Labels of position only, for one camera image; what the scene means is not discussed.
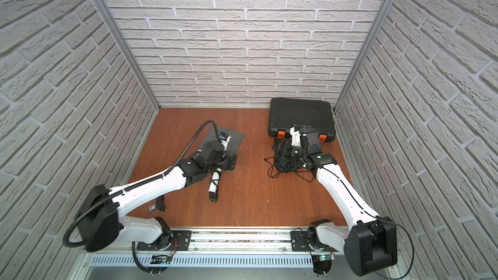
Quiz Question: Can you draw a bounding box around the black plastic tool case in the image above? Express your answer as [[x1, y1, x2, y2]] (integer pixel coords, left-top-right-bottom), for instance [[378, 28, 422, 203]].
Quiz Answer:
[[268, 97, 336, 143]]

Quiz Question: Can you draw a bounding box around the small black adapter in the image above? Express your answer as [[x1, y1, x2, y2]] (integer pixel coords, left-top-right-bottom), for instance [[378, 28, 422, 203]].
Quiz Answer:
[[149, 195, 167, 212]]

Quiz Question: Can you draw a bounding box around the white hair dryer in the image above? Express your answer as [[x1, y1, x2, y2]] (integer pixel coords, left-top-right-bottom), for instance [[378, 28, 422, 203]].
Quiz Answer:
[[208, 169, 222, 203]]

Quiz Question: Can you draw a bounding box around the black drawstring bag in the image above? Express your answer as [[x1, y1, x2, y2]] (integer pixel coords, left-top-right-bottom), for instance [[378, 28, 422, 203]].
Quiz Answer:
[[264, 153, 315, 183]]

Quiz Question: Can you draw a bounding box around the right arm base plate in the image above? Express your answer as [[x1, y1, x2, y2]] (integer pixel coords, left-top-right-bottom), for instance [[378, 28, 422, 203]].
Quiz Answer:
[[290, 228, 336, 252]]

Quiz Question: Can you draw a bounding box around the grey drawstring bag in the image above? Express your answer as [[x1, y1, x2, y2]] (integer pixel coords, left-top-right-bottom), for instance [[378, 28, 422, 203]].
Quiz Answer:
[[198, 127, 245, 156]]

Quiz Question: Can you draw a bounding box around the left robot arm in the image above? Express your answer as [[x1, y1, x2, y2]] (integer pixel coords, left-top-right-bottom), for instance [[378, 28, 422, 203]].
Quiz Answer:
[[62, 120, 245, 252]]

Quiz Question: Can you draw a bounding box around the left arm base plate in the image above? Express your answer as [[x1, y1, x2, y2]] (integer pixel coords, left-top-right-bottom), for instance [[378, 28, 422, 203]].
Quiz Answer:
[[137, 229, 193, 251]]

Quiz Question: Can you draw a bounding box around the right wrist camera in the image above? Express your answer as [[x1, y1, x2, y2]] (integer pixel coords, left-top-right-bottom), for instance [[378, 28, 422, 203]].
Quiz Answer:
[[290, 126, 303, 147]]

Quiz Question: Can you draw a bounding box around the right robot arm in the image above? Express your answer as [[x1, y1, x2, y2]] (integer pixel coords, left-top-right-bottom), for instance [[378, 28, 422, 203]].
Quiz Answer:
[[272, 128, 400, 276]]

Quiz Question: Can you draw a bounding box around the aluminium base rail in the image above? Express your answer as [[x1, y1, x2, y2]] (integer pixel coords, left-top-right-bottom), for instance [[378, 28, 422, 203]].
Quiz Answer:
[[73, 227, 351, 279]]

